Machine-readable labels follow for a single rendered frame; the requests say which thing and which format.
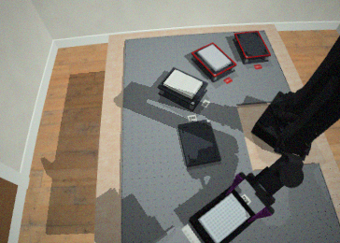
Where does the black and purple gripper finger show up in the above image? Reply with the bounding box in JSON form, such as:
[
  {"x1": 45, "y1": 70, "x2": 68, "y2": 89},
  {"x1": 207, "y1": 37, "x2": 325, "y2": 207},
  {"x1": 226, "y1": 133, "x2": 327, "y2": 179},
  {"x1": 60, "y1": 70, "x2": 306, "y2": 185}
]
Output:
[
  {"x1": 247, "y1": 207, "x2": 272, "y2": 222},
  {"x1": 225, "y1": 174, "x2": 244, "y2": 195}
]

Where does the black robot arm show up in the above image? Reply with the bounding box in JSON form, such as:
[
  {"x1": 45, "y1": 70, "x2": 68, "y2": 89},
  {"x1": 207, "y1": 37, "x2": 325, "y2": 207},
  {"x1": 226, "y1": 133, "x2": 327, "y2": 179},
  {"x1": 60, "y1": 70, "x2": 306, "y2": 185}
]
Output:
[{"x1": 253, "y1": 36, "x2": 340, "y2": 197}]

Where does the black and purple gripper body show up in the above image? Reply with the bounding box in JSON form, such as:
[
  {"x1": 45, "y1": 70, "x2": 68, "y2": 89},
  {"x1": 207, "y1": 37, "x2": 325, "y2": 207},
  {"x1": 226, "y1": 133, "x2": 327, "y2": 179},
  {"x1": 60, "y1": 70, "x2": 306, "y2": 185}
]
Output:
[{"x1": 239, "y1": 166, "x2": 276, "y2": 215}]

